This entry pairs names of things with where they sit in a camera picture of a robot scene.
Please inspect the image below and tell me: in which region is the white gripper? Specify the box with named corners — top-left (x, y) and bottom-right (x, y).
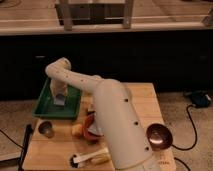
top-left (50, 79), bottom-right (68, 97)

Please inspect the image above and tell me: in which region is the blue grey sponge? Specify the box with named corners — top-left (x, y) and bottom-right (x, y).
top-left (54, 94), bottom-right (66, 106)

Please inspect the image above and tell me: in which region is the green plastic tray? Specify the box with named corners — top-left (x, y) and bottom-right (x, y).
top-left (33, 78), bottom-right (82, 120)

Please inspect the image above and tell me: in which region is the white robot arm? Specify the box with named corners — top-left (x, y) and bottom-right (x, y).
top-left (45, 58), bottom-right (161, 171)

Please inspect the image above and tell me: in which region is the small metal cup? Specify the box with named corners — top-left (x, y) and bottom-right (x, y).
top-left (38, 121), bottom-right (54, 138)

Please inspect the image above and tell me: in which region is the red bowl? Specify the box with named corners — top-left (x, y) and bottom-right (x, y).
top-left (82, 114), bottom-right (101, 141)

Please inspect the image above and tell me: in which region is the yellow round fruit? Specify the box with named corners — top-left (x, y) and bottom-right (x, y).
top-left (71, 124), bottom-right (83, 138)

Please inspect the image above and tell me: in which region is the dark blue floor device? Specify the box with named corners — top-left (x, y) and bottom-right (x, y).
top-left (186, 91), bottom-right (211, 108)

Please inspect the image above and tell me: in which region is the wooden chair frame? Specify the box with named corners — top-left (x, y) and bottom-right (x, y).
top-left (54, 0), bottom-right (134, 31)

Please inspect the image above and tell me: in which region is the white handled brush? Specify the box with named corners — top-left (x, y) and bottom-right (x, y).
top-left (70, 148), bottom-right (108, 168)

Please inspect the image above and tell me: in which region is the black power cable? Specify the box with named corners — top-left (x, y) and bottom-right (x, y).
top-left (171, 104), bottom-right (199, 151)

